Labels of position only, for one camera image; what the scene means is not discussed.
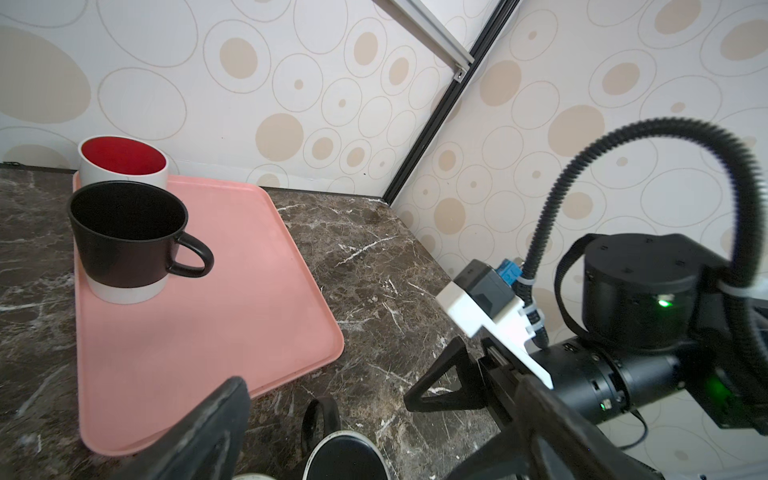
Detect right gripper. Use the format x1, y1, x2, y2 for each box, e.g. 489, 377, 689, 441
479, 232, 730, 427

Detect black mug white rim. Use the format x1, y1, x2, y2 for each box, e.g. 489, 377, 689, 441
298, 397, 391, 480

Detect horizontal aluminium frame bar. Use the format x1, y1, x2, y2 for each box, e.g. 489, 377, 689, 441
391, 0, 474, 83

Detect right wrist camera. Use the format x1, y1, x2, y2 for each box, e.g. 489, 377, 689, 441
436, 260, 554, 389

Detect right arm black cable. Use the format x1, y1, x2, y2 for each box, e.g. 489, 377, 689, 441
515, 116, 768, 397

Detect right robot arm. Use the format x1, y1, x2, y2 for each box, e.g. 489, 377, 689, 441
404, 234, 767, 433

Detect white mug red inside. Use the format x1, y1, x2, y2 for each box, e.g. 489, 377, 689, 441
78, 135, 170, 189

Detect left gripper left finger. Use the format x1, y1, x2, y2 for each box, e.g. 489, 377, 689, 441
112, 376, 251, 479

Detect black and white mug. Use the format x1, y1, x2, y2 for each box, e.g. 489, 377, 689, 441
67, 180, 215, 305

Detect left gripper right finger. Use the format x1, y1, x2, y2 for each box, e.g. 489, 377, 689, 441
447, 376, 660, 479

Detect black right corner post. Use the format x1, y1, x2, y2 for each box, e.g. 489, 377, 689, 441
382, 0, 520, 206

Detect pink plastic tray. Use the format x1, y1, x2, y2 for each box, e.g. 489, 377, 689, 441
75, 176, 344, 456

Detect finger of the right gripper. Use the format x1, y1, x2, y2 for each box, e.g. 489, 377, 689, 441
403, 337, 487, 413

